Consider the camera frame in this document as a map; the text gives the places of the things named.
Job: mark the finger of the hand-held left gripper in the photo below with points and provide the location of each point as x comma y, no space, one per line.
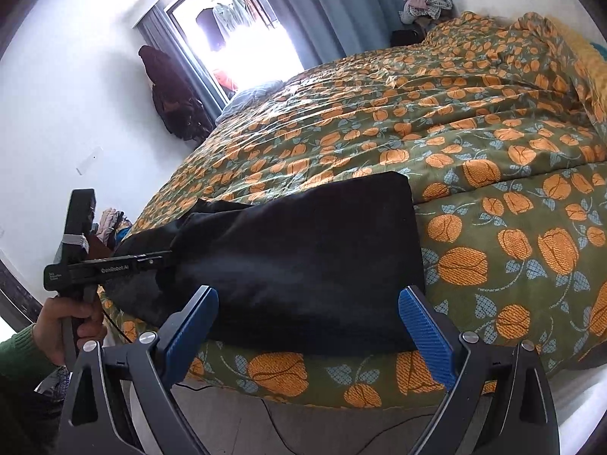
156,260

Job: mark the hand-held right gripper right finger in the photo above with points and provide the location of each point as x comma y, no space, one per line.
427,336

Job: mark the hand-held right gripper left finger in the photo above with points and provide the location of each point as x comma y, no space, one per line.
189,336

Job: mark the black pants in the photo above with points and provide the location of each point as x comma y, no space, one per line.
308,256

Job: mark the person's left forearm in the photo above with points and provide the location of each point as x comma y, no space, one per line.
23,355

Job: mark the person's left hand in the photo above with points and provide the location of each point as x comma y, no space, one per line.
52,322

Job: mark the colourful clothes pile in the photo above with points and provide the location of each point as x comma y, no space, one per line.
111,227

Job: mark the person's dark jacket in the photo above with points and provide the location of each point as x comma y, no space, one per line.
23,417

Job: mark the blue striped cloth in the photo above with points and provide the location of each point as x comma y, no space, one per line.
251,97

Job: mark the red cloth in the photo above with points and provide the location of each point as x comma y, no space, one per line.
225,80

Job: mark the narrow blue curtain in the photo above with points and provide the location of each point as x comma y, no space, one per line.
156,33

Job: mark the black framed balcony door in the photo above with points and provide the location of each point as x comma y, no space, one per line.
187,42

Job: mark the green orange floral quilt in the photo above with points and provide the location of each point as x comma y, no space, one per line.
474,128

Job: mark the dark hanging garment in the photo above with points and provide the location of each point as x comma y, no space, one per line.
208,28

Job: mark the green hanging shirt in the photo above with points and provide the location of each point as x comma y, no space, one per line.
223,16
243,7

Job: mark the black bag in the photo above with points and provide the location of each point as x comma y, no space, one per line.
408,38

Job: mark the wide blue curtain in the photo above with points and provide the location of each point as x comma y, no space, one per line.
341,4

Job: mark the yellow dotted blanket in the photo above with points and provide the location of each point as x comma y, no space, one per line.
588,52

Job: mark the pink grey clothes pile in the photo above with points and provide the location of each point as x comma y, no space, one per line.
427,4

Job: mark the dark coats on wall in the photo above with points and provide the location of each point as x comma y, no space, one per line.
170,90

